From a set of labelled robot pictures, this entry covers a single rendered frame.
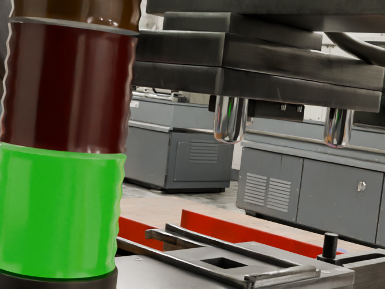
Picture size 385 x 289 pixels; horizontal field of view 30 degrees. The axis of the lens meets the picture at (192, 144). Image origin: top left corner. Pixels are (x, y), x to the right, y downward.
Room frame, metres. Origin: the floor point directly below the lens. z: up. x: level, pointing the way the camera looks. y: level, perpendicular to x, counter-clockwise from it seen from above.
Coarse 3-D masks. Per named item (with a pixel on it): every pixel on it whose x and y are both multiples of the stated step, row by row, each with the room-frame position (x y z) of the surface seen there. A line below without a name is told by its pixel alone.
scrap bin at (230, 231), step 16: (128, 224) 0.77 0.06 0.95; (144, 224) 0.76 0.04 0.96; (192, 224) 0.87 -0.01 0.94; (208, 224) 0.85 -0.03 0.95; (224, 224) 0.83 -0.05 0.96; (240, 224) 0.82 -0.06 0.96; (144, 240) 0.75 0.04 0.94; (224, 240) 0.83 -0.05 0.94; (240, 240) 0.81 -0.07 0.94; (256, 240) 0.80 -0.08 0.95; (272, 240) 0.78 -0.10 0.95; (288, 240) 0.77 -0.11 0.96
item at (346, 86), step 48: (192, 0) 0.48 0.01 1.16; (240, 0) 0.45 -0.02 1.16; (288, 0) 0.42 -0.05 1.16; (336, 0) 0.40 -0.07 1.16; (384, 0) 0.38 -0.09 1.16; (144, 48) 0.45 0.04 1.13; (192, 48) 0.42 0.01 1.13; (240, 48) 0.42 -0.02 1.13; (288, 48) 0.45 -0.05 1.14; (240, 96) 0.42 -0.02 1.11; (288, 96) 0.45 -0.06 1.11; (336, 96) 0.49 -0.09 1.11; (336, 144) 0.52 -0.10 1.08
